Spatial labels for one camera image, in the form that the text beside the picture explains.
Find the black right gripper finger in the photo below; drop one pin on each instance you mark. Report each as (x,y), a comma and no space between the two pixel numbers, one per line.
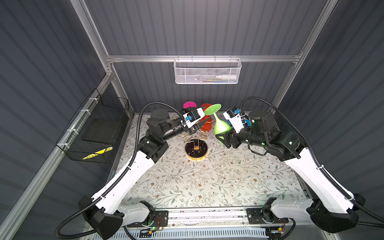
(226,142)
(224,137)

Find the yellow black striped item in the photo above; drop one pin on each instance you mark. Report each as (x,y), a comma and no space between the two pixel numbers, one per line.
(101,152)

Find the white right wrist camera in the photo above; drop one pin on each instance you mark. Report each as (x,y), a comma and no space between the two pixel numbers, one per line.
(237,118)

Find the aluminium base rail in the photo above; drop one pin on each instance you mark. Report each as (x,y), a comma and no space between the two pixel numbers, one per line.
(203,223)

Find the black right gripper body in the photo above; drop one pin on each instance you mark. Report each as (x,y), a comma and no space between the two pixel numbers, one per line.
(238,137)

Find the black wire mesh basket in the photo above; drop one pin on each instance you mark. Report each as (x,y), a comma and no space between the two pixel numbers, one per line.
(98,126)

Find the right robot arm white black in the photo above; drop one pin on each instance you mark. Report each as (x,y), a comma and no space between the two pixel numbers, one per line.
(329,209)

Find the gold wine glass rack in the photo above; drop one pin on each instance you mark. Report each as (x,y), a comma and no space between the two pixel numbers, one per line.
(196,148)

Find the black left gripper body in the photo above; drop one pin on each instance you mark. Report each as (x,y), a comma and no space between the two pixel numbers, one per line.
(192,131)

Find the white marker in basket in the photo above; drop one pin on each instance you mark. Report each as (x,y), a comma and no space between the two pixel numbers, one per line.
(227,77)

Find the lime green wine glass back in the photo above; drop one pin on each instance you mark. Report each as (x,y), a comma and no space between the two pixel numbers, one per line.
(221,127)

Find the red wine glass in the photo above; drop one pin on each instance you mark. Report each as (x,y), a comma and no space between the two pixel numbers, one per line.
(208,125)

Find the magenta wine glass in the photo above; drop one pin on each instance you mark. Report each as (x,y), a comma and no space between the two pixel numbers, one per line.
(189,104)

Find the white wire mesh basket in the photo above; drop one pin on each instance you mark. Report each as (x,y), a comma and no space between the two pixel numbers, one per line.
(203,71)

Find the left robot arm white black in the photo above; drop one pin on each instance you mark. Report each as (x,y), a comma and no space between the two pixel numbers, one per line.
(104,210)

